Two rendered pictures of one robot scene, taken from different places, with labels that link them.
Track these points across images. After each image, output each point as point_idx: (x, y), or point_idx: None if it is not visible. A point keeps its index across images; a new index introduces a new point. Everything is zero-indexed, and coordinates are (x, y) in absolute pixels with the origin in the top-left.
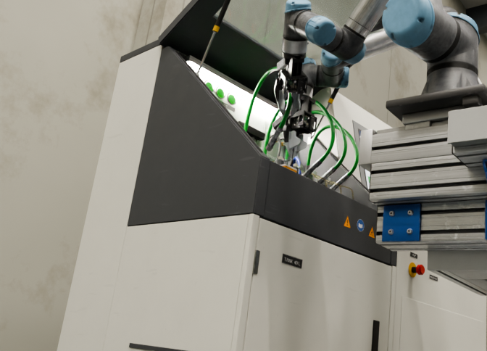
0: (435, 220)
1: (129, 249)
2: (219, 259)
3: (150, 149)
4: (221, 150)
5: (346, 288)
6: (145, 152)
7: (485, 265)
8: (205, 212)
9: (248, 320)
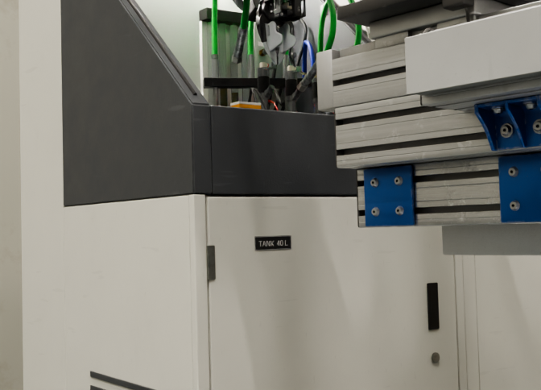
0: (433, 192)
1: (71, 241)
2: (165, 262)
3: (70, 90)
4: (146, 94)
5: (373, 252)
6: (65, 96)
7: (521, 246)
8: (141, 190)
9: (212, 347)
